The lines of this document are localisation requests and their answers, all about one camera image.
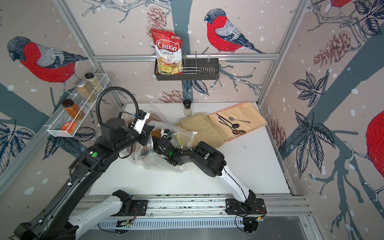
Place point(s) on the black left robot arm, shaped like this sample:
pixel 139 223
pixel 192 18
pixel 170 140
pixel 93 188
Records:
pixel 54 222

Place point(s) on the orange spice jar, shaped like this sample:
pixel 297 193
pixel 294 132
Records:
pixel 72 109

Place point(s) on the light spice jar black lid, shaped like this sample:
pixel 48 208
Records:
pixel 93 82

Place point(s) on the beige corduroy trousers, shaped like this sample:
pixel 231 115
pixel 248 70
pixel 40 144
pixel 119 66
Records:
pixel 206 131

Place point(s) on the clear acrylic spice shelf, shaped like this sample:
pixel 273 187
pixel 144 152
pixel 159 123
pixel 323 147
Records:
pixel 55 127

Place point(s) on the black wire wall basket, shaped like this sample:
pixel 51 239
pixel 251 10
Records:
pixel 192 69

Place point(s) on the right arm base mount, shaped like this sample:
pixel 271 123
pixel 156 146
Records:
pixel 234 207

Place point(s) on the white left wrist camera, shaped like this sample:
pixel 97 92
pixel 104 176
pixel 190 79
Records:
pixel 142 118

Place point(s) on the small orange box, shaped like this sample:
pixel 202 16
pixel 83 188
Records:
pixel 69 127

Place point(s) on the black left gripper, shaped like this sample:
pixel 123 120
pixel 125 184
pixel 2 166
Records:
pixel 145 133

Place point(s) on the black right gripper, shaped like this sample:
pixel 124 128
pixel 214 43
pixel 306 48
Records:
pixel 155 142

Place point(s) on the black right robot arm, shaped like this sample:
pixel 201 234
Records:
pixel 208 160

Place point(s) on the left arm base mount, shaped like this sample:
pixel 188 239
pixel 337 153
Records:
pixel 133 208

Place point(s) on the black lid pepper grinder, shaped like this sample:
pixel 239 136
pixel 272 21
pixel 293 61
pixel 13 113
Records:
pixel 187 107

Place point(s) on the black spoon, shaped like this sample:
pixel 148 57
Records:
pixel 234 126

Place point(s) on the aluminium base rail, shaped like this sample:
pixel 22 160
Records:
pixel 200 206

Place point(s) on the tan spice jar silver lid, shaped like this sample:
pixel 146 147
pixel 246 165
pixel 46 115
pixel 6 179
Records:
pixel 85 91

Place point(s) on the wooden brown spoon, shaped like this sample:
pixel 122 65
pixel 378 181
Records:
pixel 238 132

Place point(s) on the red cassava chips bag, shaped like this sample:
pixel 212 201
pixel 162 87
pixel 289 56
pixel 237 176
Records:
pixel 168 48

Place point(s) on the clear plastic vacuum bag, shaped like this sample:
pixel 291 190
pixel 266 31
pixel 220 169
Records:
pixel 146 157

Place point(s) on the beige cloth placemat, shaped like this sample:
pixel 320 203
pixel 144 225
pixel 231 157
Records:
pixel 243 111

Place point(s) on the brown trousers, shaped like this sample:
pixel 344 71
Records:
pixel 154 133

